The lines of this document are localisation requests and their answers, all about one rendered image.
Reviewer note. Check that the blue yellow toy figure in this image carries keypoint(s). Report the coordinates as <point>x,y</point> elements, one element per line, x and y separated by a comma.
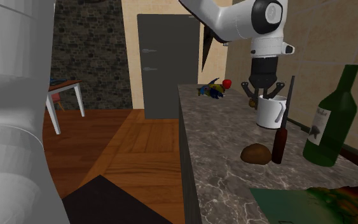
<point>213,90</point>

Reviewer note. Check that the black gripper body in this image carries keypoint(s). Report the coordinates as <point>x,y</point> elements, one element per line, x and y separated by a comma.
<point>263,73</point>

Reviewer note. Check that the green map book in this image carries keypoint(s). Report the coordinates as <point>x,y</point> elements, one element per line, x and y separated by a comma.
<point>309,206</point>

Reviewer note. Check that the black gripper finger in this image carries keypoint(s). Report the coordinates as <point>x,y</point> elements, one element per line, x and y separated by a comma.
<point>247,89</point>
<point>274,90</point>

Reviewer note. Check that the white legged wooden table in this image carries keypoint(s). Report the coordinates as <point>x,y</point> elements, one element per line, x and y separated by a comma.
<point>65,85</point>

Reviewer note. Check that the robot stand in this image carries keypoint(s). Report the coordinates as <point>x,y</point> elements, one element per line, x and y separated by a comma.
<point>104,204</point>

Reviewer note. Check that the brown potato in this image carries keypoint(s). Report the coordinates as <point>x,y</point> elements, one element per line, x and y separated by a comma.
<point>256,154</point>

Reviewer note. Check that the small brown round thing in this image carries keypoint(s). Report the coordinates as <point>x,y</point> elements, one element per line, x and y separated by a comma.
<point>252,103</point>

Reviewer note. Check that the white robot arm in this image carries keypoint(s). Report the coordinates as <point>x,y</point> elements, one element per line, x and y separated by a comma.
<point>8,93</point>

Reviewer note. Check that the red chair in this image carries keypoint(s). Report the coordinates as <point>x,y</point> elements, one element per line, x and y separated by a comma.
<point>56,98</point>

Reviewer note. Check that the white mug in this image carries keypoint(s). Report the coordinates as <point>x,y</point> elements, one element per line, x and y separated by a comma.
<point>269,113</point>

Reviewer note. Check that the red apple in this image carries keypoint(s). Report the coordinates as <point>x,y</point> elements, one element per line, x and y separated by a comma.
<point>227,83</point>

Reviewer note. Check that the green wine bottle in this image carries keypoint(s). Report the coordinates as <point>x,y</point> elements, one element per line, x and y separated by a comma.
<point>330,130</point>

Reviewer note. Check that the grey fridge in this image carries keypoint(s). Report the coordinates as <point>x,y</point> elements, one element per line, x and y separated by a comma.
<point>169,77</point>

